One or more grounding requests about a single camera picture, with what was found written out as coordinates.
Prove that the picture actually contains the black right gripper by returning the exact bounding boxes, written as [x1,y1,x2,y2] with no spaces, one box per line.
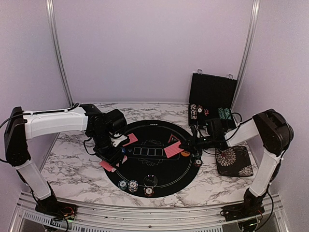
[179,133,215,155]

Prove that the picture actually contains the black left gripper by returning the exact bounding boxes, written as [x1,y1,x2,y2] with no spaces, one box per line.
[90,130,125,170]

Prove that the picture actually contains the orange big blind button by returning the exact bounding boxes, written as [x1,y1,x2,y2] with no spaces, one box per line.
[181,151,191,157]

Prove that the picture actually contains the red playing card deck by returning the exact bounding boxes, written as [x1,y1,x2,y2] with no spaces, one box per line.
[99,155,127,173]

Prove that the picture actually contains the dealt red card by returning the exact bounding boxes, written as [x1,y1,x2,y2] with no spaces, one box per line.
[123,133,138,146]
[164,141,184,159]

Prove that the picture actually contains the green chip stack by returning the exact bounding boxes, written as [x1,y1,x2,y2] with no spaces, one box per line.
[118,180,128,190]

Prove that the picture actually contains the clear round dealer button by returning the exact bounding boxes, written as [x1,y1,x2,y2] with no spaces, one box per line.
[143,175,158,187]

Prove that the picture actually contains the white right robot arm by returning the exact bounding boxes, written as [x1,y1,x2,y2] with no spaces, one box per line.
[179,109,294,217]

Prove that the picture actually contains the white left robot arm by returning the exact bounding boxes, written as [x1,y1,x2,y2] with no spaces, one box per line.
[3,103,129,215]

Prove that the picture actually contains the green chips in case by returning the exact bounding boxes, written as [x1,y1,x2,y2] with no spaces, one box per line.
[218,107,232,120]

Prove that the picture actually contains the black floral rectangular tray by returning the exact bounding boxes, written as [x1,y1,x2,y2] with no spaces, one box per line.
[215,145,253,177]

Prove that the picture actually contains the round black poker mat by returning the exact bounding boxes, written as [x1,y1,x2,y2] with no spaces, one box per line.
[105,120,200,198]

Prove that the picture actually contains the black poker chip case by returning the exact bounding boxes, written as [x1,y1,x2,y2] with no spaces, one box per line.
[188,72,237,131]

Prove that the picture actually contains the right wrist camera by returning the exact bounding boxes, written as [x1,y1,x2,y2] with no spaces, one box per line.
[206,118,225,142]

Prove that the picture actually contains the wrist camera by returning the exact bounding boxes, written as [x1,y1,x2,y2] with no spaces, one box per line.
[105,109,127,134]
[206,118,225,142]

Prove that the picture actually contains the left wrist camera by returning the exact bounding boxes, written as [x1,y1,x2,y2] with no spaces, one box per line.
[105,109,127,134]

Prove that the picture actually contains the aluminium front rail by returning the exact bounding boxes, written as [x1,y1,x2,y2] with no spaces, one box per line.
[9,192,289,232]

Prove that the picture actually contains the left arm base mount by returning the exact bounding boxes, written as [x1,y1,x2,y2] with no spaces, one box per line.
[33,194,77,219]

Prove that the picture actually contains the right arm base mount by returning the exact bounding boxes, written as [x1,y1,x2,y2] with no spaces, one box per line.
[220,199,265,221]

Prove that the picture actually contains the left aluminium frame post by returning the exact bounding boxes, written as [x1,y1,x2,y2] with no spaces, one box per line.
[46,0,74,106]

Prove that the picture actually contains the aluminium frame post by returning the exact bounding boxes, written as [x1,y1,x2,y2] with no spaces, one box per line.
[46,0,74,106]
[232,0,260,107]

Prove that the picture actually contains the right aluminium frame post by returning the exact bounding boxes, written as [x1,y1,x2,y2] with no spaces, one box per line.
[232,0,260,107]

